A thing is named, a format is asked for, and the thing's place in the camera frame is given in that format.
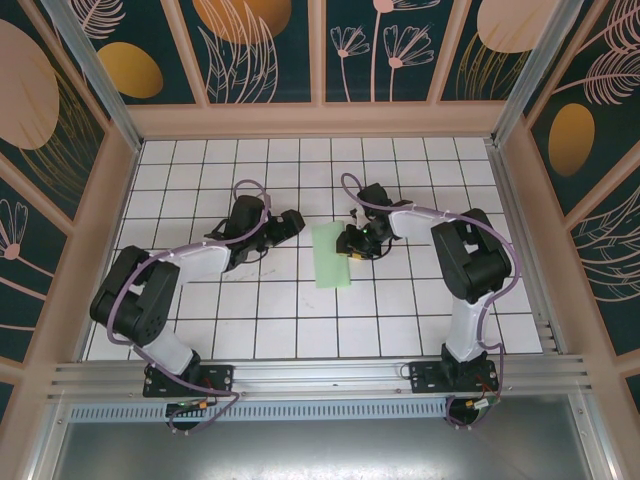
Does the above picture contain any light green paper sheet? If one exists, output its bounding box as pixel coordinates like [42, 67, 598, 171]
[310, 218, 354, 290]

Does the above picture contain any grey metal sheet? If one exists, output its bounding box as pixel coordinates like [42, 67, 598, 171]
[29, 392, 614, 480]

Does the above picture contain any small green circuit board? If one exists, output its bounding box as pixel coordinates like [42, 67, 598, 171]
[462, 394, 501, 414]
[164, 398, 219, 416]

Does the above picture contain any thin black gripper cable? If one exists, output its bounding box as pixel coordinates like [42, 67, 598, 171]
[367, 234, 401, 261]

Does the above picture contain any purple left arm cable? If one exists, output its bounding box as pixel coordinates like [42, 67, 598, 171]
[107, 178, 275, 436]

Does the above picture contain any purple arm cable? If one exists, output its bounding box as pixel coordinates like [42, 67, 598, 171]
[107, 178, 275, 436]
[339, 172, 524, 431]

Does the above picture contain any long aluminium mounting rail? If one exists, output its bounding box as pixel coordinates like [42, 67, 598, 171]
[47, 353, 594, 405]

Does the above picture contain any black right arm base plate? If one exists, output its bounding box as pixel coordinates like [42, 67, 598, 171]
[408, 360, 501, 396]

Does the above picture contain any aluminium side rail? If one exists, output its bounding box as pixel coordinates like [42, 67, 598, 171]
[487, 142, 569, 354]

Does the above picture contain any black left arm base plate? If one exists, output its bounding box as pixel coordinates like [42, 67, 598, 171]
[143, 363, 236, 399]

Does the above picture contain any slotted grey cable duct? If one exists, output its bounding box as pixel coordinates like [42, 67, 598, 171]
[67, 397, 451, 424]

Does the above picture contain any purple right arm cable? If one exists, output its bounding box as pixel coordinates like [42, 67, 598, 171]
[339, 172, 524, 431]

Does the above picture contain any aluminium frame post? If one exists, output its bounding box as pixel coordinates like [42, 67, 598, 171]
[489, 0, 569, 146]
[39, 0, 146, 154]

